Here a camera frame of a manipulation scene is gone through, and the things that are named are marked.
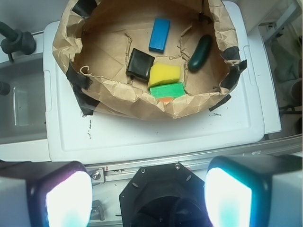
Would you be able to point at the aluminium extrusion rail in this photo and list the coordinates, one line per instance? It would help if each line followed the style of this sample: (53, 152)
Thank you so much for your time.
(102, 173)

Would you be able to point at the blue rectangular block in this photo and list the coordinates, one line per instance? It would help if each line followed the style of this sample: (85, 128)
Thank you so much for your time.
(159, 35)

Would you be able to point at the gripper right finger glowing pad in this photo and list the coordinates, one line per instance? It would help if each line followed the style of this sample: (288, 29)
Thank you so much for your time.
(255, 191)

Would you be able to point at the black faucet handle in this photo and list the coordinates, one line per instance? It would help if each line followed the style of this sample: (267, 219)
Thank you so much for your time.
(16, 41)

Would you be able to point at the clear plastic container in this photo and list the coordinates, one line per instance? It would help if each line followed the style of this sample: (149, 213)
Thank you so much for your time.
(28, 107)

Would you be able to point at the yellow sponge wedge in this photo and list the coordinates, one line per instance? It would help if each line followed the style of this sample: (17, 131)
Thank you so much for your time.
(162, 74)

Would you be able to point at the green rectangular block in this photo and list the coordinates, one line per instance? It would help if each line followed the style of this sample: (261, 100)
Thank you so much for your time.
(173, 90)

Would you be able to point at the crumpled brown paper bag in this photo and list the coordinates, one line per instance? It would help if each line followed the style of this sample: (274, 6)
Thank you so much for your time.
(95, 39)

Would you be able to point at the white plastic bin lid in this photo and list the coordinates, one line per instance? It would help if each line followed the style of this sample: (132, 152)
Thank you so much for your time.
(105, 138)

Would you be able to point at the black square block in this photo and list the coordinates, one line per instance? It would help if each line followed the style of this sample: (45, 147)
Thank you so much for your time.
(139, 65)

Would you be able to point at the dark green toy cucumber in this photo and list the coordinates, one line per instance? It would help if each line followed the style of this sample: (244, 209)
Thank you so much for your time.
(201, 53)

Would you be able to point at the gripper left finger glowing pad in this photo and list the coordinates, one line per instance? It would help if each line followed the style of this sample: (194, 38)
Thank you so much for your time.
(44, 194)

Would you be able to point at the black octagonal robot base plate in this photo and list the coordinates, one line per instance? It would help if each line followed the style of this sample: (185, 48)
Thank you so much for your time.
(167, 195)

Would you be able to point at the orange toy carrot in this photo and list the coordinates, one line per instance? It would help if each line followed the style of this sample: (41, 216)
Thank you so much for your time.
(165, 99)

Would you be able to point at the aluminium corner bracket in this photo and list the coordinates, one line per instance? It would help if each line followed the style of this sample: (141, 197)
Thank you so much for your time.
(97, 211)

